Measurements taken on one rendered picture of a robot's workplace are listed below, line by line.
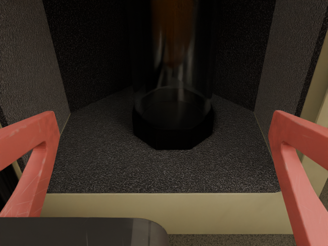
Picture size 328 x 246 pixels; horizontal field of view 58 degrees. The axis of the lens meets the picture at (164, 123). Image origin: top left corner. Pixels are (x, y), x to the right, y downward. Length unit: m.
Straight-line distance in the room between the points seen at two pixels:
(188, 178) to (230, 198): 0.05
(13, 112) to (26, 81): 0.04
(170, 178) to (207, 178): 0.04
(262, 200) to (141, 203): 0.12
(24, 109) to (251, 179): 0.23
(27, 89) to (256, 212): 0.26
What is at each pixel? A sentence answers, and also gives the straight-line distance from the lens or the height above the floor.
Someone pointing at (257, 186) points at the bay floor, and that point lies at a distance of 0.31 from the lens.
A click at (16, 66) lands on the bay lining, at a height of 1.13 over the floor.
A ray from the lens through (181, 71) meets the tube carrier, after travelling 0.29.
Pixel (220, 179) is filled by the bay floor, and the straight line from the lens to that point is 0.31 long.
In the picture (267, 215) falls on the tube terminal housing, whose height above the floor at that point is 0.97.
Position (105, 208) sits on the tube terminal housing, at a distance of 0.33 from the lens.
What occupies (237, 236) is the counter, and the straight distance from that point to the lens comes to 0.37.
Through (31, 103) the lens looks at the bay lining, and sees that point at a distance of 0.32.
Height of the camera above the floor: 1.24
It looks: 37 degrees down
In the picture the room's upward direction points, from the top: 1 degrees counter-clockwise
